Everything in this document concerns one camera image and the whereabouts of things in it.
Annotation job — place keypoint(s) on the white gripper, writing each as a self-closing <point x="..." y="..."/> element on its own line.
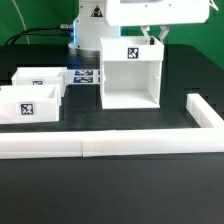
<point x="156" y="12"/>

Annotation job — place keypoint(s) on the white drawer cabinet frame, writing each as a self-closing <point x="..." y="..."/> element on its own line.
<point x="130" y="72"/>

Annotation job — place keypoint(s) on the white front drawer box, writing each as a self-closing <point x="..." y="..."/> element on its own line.
<point x="29" y="104"/>

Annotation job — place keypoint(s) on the white drawer box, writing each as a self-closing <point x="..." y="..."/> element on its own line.
<point x="40" y="76"/>
<point x="29" y="104"/>

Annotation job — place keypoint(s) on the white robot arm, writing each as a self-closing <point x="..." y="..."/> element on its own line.
<point x="105" y="18"/>

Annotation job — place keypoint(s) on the white rear drawer box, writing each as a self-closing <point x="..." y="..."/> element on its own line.
<point x="40" y="76"/>

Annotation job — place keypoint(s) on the white marker sheet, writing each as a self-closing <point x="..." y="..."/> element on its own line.
<point x="83" y="77"/>

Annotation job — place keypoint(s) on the white L-shaped fence wall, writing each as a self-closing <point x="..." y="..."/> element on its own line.
<point x="207" y="137"/>

